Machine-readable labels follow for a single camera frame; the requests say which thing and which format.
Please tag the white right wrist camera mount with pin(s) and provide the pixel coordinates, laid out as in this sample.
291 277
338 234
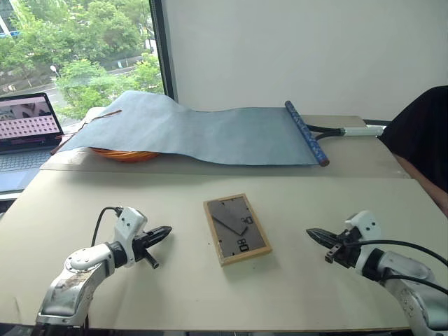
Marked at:
368 224

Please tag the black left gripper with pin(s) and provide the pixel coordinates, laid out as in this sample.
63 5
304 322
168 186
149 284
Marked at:
140 243

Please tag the orange round object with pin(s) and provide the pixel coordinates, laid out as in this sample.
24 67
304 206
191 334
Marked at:
122 155

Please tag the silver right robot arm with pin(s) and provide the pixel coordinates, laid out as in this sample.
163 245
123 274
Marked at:
413 271

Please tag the black window frame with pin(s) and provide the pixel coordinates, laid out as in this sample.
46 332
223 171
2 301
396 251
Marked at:
164 52

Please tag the person in black shirt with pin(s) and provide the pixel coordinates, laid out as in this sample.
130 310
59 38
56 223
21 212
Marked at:
423 133

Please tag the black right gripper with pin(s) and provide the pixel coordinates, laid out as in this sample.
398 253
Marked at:
348 250

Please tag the open laptop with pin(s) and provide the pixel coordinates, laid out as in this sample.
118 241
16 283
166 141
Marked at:
24 140

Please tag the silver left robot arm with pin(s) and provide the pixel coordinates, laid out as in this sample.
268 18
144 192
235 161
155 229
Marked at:
78 273

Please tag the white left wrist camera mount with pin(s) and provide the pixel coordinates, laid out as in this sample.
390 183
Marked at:
131 220

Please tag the brown scroll rod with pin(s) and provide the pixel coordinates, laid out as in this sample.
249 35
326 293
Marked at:
57 147

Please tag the wooden tray with grey sandpaper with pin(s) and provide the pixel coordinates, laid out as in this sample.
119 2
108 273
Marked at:
245 250

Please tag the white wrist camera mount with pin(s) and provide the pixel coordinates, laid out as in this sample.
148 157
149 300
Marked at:
368 224
131 220

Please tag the blue paper scroll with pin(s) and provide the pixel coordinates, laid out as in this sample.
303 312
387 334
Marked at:
210 134

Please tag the blue patterned scroll rod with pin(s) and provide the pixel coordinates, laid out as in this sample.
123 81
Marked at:
308 133

